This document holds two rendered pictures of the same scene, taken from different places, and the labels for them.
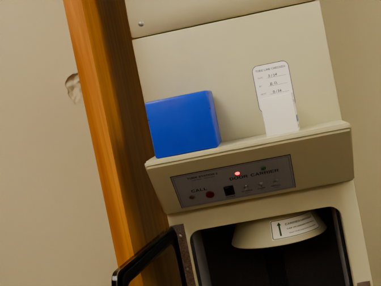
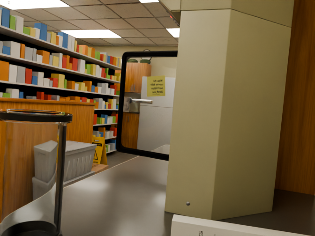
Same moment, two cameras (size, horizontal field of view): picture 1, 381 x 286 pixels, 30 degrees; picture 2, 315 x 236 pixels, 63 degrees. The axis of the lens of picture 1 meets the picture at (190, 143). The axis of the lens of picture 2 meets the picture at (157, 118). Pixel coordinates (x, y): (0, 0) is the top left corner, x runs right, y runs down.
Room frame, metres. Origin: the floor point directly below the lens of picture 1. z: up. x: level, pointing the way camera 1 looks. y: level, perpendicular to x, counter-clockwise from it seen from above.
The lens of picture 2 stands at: (1.27, -0.85, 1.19)
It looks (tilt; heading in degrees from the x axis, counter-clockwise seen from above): 3 degrees down; 102
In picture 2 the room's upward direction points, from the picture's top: 5 degrees clockwise
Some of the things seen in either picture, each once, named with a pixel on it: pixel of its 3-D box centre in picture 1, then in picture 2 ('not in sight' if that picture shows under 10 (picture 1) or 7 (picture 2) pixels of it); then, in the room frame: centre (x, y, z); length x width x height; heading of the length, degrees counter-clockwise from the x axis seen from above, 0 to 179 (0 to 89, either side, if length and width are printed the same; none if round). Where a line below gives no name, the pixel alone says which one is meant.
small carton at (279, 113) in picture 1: (280, 114); not in sight; (1.13, -0.15, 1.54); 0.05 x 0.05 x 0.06; 78
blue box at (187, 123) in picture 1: (184, 123); not in sight; (1.15, 0.00, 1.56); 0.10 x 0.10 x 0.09; 84
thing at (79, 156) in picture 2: not in sight; (66, 159); (-0.28, 1.74, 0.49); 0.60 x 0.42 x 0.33; 84
